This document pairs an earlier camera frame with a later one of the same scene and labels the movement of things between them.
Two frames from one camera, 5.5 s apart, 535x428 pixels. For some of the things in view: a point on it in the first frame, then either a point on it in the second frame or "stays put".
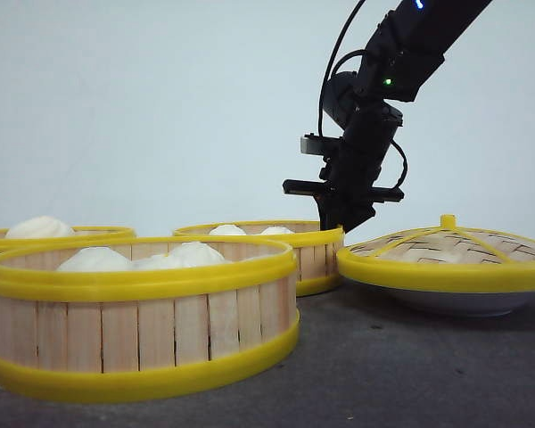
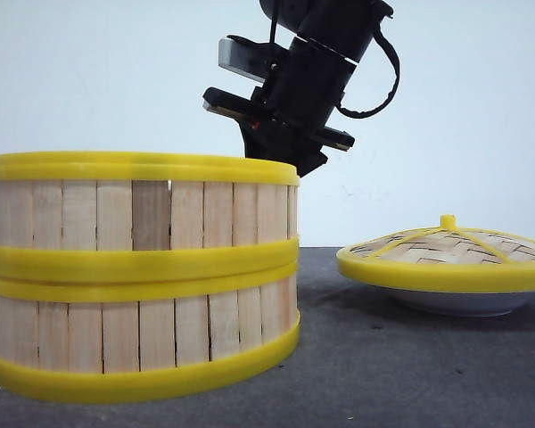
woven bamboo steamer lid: (450, 255) stays put
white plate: (458, 304) stays put
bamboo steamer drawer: (104, 328) stays put
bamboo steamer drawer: (317, 253) → (139, 212)
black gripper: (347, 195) → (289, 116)
